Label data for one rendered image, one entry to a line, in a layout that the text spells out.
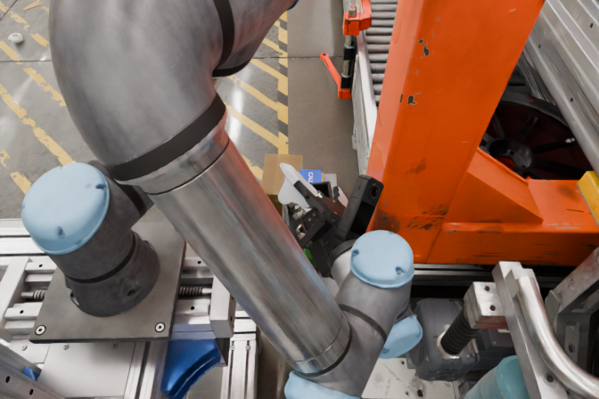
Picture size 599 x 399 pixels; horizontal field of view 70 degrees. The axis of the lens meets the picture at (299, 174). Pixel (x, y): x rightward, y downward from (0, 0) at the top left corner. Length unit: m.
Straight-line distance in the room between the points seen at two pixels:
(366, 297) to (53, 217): 0.41
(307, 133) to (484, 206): 1.30
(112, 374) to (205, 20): 0.68
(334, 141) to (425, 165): 1.32
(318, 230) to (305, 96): 1.72
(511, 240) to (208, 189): 0.90
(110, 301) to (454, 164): 0.64
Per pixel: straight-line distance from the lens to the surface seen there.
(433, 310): 1.24
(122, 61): 0.27
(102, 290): 0.75
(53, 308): 0.84
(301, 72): 2.55
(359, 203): 0.69
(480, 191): 0.97
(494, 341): 1.23
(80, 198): 0.64
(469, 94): 0.73
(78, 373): 0.88
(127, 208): 0.67
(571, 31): 1.34
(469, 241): 1.09
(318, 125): 2.20
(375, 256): 0.51
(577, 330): 0.96
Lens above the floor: 1.50
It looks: 50 degrees down
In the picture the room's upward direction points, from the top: straight up
